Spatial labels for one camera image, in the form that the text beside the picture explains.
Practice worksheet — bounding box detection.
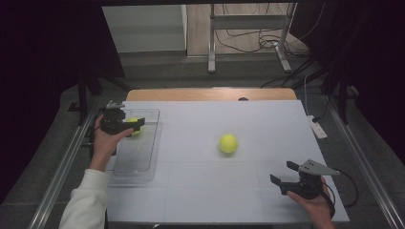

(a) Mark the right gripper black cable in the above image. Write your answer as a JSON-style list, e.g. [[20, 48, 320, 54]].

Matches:
[[324, 170, 360, 219]]

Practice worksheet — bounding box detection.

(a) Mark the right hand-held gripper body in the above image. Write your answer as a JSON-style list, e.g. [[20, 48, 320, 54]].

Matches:
[[279, 158, 342, 200]]

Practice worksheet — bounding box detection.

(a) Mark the person's right hand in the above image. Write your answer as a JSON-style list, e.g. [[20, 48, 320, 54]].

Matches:
[[286, 177, 336, 227]]

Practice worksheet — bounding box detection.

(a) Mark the black floor plate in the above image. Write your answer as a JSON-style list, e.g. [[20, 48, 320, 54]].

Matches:
[[80, 125, 96, 148]]

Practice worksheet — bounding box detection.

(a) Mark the person's left hand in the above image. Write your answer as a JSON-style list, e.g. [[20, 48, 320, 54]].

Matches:
[[89, 114, 135, 173]]

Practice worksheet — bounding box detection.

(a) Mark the white cable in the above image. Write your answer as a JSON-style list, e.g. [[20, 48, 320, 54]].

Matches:
[[303, 73, 311, 117]]

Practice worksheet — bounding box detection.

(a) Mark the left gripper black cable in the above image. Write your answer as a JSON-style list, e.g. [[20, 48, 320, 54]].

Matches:
[[83, 107, 108, 160]]

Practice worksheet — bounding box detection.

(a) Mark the black stand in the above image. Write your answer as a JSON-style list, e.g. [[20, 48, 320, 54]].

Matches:
[[320, 69, 352, 125], [67, 70, 105, 126]]

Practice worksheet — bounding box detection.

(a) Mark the clear plastic container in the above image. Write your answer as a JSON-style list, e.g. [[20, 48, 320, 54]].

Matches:
[[107, 108, 163, 185]]

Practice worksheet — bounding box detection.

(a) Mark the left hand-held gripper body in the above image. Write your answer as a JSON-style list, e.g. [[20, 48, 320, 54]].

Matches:
[[99, 100, 128, 135]]

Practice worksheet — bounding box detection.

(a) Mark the white cabinet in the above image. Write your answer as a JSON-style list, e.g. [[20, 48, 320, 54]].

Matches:
[[101, 4, 188, 54]]

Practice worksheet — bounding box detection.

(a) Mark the white board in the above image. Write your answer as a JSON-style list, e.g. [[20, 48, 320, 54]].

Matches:
[[104, 99, 351, 224]]

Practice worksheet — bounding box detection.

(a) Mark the tangle of black cables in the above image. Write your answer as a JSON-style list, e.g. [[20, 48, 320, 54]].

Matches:
[[214, 3, 321, 89]]

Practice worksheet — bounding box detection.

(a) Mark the yellow tennis ball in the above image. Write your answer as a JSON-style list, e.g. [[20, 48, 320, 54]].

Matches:
[[125, 116, 144, 136], [218, 133, 240, 155]]

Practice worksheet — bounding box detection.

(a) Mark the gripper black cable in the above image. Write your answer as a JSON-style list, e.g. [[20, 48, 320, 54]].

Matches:
[[83, 107, 108, 160], [324, 170, 360, 219]]

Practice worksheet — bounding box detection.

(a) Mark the aluminium rail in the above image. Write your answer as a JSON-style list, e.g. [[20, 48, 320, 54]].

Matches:
[[28, 106, 97, 229], [327, 94, 405, 229]]

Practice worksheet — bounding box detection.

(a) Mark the grey metal desk frame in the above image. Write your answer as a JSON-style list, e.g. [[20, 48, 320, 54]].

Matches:
[[207, 3, 298, 74]]

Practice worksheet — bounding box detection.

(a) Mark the white power strip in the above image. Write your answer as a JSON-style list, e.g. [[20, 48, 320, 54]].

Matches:
[[307, 114, 329, 140]]

